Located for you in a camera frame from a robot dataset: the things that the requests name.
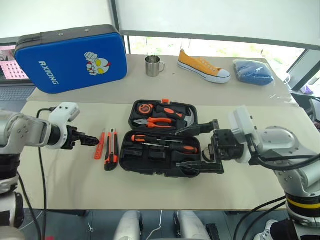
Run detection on large orange black utility knife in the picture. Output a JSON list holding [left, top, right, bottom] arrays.
[[103, 127, 120, 172]]

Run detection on stainless steel mug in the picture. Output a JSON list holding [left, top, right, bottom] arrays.
[[144, 55, 167, 78]]

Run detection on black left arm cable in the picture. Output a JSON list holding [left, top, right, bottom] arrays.
[[36, 107, 59, 240]]

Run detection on white rounded robot leg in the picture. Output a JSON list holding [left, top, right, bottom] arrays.
[[113, 210, 142, 240], [174, 210, 210, 240]]

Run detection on blue cloth in plastic bag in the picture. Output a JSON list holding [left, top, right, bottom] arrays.
[[232, 58, 276, 87]]

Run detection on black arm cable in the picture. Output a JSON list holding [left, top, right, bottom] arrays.
[[248, 147, 320, 172], [36, 107, 59, 240]]

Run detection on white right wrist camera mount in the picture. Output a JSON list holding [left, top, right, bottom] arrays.
[[228, 105, 261, 165]]

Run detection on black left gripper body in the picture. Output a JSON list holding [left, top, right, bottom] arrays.
[[61, 125, 87, 151]]

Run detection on dark window frame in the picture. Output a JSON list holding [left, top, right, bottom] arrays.
[[109, 0, 320, 53]]

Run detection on small orange utility knife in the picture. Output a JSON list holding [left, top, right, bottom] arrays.
[[93, 127, 107, 161]]

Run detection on thin white cord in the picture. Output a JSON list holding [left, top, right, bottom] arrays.
[[145, 209, 164, 240]]

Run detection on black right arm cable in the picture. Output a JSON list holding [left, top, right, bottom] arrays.
[[248, 147, 320, 172]]

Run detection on orange black claw hammer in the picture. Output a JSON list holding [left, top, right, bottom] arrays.
[[155, 104, 199, 130]]

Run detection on blue RXIONG cartoon case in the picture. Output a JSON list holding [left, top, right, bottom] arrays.
[[13, 24, 129, 95]]

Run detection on orange black screwdriver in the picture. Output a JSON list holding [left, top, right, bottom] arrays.
[[141, 142, 200, 155], [130, 134, 184, 144]]

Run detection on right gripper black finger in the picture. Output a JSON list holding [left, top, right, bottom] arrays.
[[175, 159, 225, 175], [174, 119, 221, 137]]

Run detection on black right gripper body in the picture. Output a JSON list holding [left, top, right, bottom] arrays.
[[209, 128, 245, 163]]

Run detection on dark monitor panel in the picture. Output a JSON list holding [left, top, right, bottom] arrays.
[[286, 48, 320, 92]]

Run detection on black plastic tool case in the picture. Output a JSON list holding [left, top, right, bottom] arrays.
[[118, 99, 204, 179]]

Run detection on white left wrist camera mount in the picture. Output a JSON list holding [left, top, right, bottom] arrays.
[[47, 102, 81, 151]]

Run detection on black floor cables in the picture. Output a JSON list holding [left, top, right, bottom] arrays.
[[233, 195, 288, 240]]

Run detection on white bystander shoe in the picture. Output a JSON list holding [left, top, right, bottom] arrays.
[[253, 219, 279, 240]]

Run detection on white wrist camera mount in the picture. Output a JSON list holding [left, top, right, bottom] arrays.
[[228, 105, 261, 165], [47, 102, 81, 151]]

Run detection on orange black tape measure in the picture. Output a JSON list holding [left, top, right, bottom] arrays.
[[136, 103, 154, 117]]

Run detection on orange handled pliers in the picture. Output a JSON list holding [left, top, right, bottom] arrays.
[[133, 116, 177, 129]]

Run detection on black hanging cable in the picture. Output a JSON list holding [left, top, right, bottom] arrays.
[[15, 172, 42, 240]]

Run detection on grey laptop with pink screen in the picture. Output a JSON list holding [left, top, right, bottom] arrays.
[[0, 42, 36, 106]]

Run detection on yellow canvas sneaker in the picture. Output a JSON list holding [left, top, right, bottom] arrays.
[[177, 48, 232, 84]]

